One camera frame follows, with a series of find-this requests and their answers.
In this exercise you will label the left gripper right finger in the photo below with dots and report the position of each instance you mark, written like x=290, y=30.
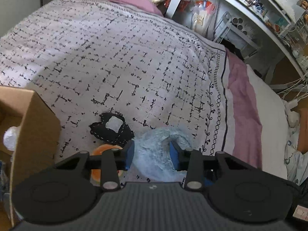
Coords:
x=198, y=167

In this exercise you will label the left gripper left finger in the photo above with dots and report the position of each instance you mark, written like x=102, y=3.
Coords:
x=111, y=162

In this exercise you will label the orange green burger plush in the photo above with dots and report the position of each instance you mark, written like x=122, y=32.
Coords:
x=96, y=173

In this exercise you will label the black stitched fabric pouch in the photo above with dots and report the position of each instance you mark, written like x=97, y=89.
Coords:
x=112, y=129

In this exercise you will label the light blue fluffy plush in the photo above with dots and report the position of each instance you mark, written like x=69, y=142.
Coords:
x=152, y=154

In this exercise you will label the pink blanket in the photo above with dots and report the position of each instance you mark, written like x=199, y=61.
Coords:
x=243, y=115

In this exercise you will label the brown cardboard box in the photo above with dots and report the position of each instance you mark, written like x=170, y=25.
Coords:
x=36, y=143

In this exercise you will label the white mattress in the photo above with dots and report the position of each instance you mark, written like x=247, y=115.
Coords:
x=271, y=111

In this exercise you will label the clear plastic ball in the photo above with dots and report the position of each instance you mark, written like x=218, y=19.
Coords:
x=10, y=138

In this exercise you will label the white black patterned bedspread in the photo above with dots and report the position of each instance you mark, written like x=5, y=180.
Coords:
x=85, y=57

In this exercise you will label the white desk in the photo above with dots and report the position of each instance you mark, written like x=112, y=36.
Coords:
x=257, y=21

